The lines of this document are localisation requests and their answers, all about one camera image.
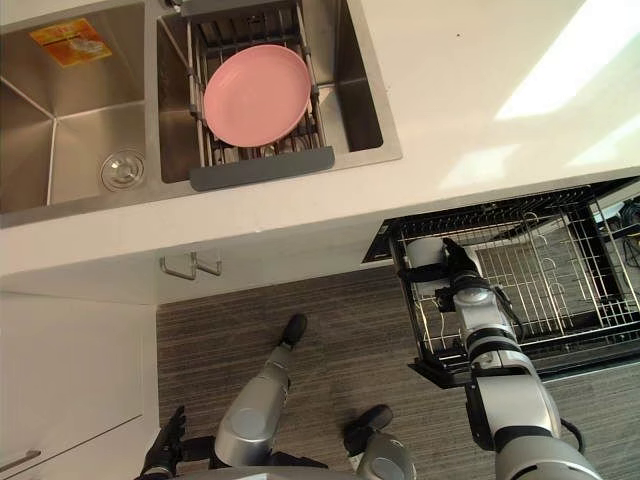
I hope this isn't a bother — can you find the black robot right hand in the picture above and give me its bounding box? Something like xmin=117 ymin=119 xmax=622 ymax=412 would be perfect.
xmin=397 ymin=237 xmax=489 ymax=294

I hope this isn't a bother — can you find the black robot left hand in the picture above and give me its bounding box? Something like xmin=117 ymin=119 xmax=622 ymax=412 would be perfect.
xmin=141 ymin=404 xmax=189 ymax=475

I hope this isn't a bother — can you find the white cup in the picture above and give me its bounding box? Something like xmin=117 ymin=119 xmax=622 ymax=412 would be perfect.
xmin=404 ymin=237 xmax=448 ymax=269

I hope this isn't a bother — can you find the black dishwasher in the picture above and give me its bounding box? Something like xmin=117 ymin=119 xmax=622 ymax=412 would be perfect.
xmin=359 ymin=177 xmax=640 ymax=390

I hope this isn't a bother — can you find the dark grey sink rack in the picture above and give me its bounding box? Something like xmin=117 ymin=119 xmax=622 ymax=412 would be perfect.
xmin=178 ymin=0 xmax=337 ymax=193

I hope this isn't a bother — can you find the round steel sink drain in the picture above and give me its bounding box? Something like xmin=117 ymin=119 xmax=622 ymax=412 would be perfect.
xmin=99 ymin=146 xmax=148 ymax=193

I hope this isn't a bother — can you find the stainless sink with sticker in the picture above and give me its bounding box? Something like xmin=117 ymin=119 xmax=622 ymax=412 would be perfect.
xmin=0 ymin=0 xmax=404 ymax=215

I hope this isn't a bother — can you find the yellow sink sticker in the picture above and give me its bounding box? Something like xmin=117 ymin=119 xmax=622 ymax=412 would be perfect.
xmin=28 ymin=17 xmax=114 ymax=68

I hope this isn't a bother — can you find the white cabinet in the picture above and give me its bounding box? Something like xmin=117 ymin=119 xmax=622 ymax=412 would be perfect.
xmin=0 ymin=288 xmax=161 ymax=474

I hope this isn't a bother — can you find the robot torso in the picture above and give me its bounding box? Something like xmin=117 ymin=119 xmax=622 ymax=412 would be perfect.
xmin=173 ymin=449 xmax=362 ymax=480

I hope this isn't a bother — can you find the silver robot right leg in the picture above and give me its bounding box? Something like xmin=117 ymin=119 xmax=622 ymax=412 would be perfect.
xmin=343 ymin=404 xmax=417 ymax=480

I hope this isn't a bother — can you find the pink plate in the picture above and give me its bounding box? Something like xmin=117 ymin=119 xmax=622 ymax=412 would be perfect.
xmin=202 ymin=44 xmax=312 ymax=149

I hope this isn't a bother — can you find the wire dishwasher basket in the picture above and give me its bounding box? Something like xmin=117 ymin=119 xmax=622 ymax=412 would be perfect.
xmin=398 ymin=187 xmax=632 ymax=374

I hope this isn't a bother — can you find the long silver cabinet handle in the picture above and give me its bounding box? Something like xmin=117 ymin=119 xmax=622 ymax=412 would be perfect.
xmin=0 ymin=449 xmax=43 ymax=477

